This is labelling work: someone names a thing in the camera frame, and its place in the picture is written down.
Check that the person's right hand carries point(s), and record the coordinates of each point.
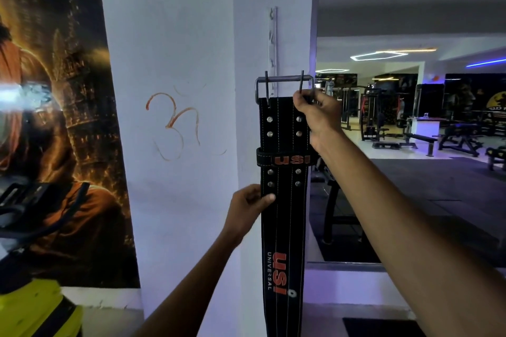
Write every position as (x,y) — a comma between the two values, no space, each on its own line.
(326,119)

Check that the person's left hand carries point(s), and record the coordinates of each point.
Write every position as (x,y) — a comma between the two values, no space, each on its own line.
(241,214)

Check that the person's right fingers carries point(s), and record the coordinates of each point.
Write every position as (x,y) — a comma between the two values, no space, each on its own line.
(306,103)

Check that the person's left thumb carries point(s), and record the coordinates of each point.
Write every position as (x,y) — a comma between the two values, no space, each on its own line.
(264,199)

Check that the black leather weightlifting belt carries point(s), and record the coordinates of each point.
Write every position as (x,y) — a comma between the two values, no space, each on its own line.
(282,230)

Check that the person's right forearm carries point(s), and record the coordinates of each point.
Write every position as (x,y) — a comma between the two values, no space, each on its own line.
(403,238)

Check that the person's left forearm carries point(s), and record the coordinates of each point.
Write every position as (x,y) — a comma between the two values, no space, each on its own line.
(193,289)

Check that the black weight machine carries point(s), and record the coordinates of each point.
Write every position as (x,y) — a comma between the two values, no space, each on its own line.
(371,111)

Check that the hexagonal ceiling light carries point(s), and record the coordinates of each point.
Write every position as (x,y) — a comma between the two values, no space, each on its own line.
(377,55)

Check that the black flat gym bench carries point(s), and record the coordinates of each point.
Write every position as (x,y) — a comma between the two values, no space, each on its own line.
(421,139)

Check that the white desk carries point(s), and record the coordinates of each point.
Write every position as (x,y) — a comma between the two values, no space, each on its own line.
(425,125)

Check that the black incline gym bench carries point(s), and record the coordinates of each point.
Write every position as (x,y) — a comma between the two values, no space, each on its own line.
(460,137)

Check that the black floor mat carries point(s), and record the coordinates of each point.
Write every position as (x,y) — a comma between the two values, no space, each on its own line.
(379,328)

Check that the blue strip light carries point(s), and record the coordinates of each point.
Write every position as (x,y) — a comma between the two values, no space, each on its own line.
(486,62)

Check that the yellow and black bag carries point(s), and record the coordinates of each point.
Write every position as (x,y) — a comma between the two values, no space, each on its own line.
(31,309)

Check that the white wall hook rail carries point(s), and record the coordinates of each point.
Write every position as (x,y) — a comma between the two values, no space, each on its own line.
(272,44)

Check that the black bench frame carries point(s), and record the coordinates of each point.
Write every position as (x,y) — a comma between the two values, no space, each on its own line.
(334,206)

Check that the large wall mirror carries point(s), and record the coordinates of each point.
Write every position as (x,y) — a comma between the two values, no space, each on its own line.
(415,190)

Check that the dark orange wall poster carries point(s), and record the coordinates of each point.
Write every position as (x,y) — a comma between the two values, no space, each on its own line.
(59,111)

